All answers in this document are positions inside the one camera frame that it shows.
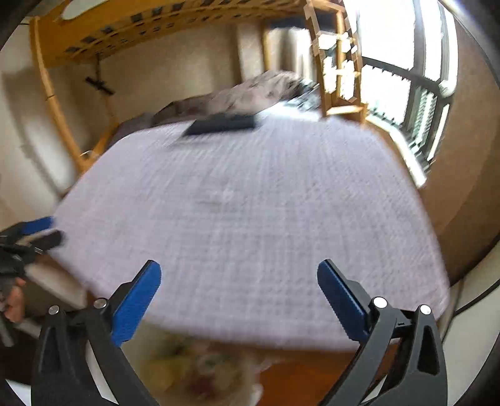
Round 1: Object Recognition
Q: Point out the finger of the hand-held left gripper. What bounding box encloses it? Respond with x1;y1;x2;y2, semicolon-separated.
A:
0;216;55;246
22;230;65;254

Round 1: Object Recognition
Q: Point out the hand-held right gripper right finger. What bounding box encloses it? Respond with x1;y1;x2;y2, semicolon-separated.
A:
317;258;448;406

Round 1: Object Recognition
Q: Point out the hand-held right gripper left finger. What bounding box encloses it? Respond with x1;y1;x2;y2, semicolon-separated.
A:
31;260;162;406

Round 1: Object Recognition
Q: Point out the person's left hand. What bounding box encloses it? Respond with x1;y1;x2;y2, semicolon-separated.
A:
2;287;26;324

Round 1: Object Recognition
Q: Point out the lilac waffle blanket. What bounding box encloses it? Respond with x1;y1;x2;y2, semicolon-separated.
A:
49;113;452;350

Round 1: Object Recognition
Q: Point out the wooden ladder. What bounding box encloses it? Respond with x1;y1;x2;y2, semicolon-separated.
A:
305;0;368;121

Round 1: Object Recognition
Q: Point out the black flat case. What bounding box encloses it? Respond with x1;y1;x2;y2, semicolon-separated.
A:
183;113;260;136

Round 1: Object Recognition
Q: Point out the grey garment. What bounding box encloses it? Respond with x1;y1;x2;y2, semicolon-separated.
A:
287;80;323;112

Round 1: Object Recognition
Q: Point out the brown duvet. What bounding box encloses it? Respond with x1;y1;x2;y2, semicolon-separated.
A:
152;70;313;126

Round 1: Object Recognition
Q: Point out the black balcony railing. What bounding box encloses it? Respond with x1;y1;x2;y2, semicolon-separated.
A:
361;55;458;165

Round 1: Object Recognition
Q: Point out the black wall bracket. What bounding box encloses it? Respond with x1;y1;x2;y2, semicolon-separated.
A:
86;55;116;96

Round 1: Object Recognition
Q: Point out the wooden bunk bed frame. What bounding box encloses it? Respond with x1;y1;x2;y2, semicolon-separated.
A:
29;0;309;174

